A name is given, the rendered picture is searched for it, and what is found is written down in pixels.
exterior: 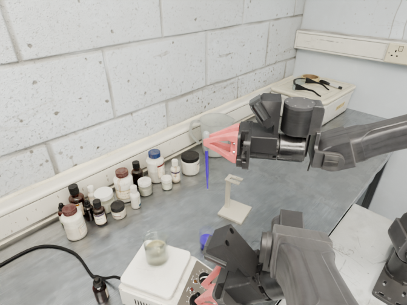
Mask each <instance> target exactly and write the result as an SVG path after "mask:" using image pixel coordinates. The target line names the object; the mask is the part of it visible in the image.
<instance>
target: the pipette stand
mask: <svg viewBox="0 0 407 305"><path fill-rule="evenodd" d="M232 179H235V180H232ZM237 180H238V181H241V182H242V180H243V178H240V177H237V176H235V175H231V174H229V175H228V176H227V177H226V178H225V181H226V187H225V204H224V206H223V207H222V209H221V210H220V211H219V212H218V215H219V216H221V217H224V218H227V219H229V220H231V221H234V222H236V223H238V224H240V225H241V224H242V223H243V221H244V220H245V218H246V217H247V215H248V214H249V212H250V210H251V208H252V207H250V206H248V205H244V204H243V203H239V202H237V201H235V200H232V199H230V191H231V183H234V184H236V185H240V182H238V181H237Z"/></svg>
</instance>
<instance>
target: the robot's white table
mask: <svg viewBox="0 0 407 305"><path fill-rule="evenodd" d="M392 223H393V221H392V220H390V219H388V218H386V217H384V216H381V215H379V214H377V213H375V212H372V211H370V210H368V209H366V208H363V207H361V206H359V205H357V204H355V203H354V204H353V205H352V206H351V208H350V209H349V211H348V212H347V213H346V215H345V216H344V217H343V218H342V220H341V221H340V223H339V224H338V225H337V227H336V228H335V230H333V232H332V233H331V235H330V236H329V238H330V239H331V241H332V242H333V250H334V252H335V255H336V258H335V264H336V267H337V269H338V271H339V272H340V274H341V276H342V278H343V279H344V281H345V283H346V285H347V286H348V288H349V289H350V291H351V293H352V294H353V296H354V298H355V299H356V301H357V302H358V304H359V305H387V304H385V303H384V302H382V301H380V300H379V299H377V298H376V297H374V296H373V295H372V290H373V288H374V286H375V284H376V282H377V280H378V278H379V276H380V274H381V272H382V269H383V267H384V265H385V263H386V261H387V259H388V257H389V255H390V253H391V251H392V249H393V247H394V246H393V244H392V241H391V239H390V237H389V235H388V229H389V227H390V226H391V224H392Z"/></svg>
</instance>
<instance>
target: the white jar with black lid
mask: <svg viewBox="0 0 407 305"><path fill-rule="evenodd" d="M181 165H182V173H183V174H185V175H196V174H197V173H198V172H199V153H198V152H196V151H185V152H183V153H182V154H181Z"/></svg>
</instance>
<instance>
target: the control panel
mask: <svg viewBox="0 0 407 305"><path fill-rule="evenodd" d="M202 272H206V273H208V274H210V273H211V272H212V270H211V269H209V268H207V267H206V266H205V265H203V264H202V263H200V262H199V261H196V263H195V265H194V267H193V270H192V271H191V274H190V276H189V279H188V281H187V283H186V285H185V288H184V290H183V292H182V295H181V296H180V299H179V301H178V304H177V305H190V298H191V296H192V295H194V294H195V293H197V292H199V293H200V295H202V294H203V293H204V292H205V291H207V289H205V288H204V287H203V286H202V285H201V284H200V282H199V275H200V274H201V273H202ZM217 278H218V276H217V277H216V278H215V279H214V280H213V281H212V283H211V284H214V283H216V281H217ZM194 280H197V283H194ZM191 287H192V288H193V289H194V290H193V291H191V290H190V288H191ZM204 303H210V304H213V302H210V301H205V302H204Z"/></svg>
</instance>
